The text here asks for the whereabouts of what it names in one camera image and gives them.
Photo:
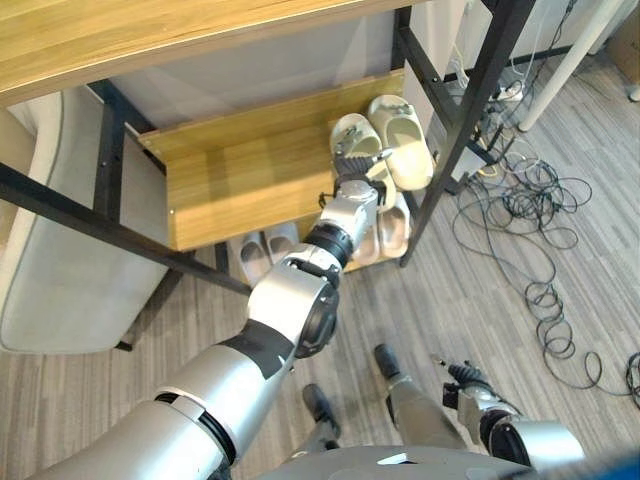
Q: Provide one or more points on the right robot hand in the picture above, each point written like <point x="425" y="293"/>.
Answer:
<point x="465" y="375"/>

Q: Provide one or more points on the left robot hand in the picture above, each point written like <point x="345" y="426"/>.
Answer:
<point x="356" y="166"/>

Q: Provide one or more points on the cream slipper with charms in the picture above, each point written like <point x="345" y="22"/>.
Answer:
<point x="369" y="142"/>
<point x="407" y="145"/>

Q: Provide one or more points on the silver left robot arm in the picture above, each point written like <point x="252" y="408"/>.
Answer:
<point x="280" y="305"/>

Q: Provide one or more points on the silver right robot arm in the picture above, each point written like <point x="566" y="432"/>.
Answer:
<point x="540" y="440"/>

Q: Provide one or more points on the wooden rack shelf with screws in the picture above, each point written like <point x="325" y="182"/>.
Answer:
<point x="240" y="180"/>

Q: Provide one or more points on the long wooden rack shelf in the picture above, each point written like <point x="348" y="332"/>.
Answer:
<point x="150" y="35"/>

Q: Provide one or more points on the robot right leg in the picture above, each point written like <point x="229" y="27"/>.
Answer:
<point x="420" y="410"/>

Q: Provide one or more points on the robot leg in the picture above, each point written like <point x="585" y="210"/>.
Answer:
<point x="320" y="407"/>
<point x="420" y="410"/>

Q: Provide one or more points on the pale grey slipper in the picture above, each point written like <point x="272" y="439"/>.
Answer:
<point x="281" y="240"/>
<point x="251" y="255"/>

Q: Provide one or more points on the flat white box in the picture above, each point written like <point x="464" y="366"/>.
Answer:
<point x="472" y="162"/>

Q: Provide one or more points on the silver robot torso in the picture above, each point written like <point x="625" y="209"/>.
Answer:
<point x="380" y="462"/>

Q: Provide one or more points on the robot left leg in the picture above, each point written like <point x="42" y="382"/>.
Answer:
<point x="320" y="407"/>

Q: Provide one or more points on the blue cloth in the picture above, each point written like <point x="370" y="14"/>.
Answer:
<point x="600" y="470"/>

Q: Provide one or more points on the white power strip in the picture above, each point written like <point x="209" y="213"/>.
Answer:
<point x="507" y="92"/>

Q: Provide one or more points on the white desk leg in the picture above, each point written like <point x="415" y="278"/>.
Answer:
<point x="560" y="70"/>

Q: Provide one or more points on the brown cardboard box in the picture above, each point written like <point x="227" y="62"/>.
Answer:
<point x="627" y="50"/>

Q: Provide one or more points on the grey upholstered chair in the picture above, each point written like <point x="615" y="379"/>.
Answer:
<point x="65" y="260"/>

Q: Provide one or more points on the black metal rack frame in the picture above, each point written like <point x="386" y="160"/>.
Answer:
<point x="470" y="100"/>

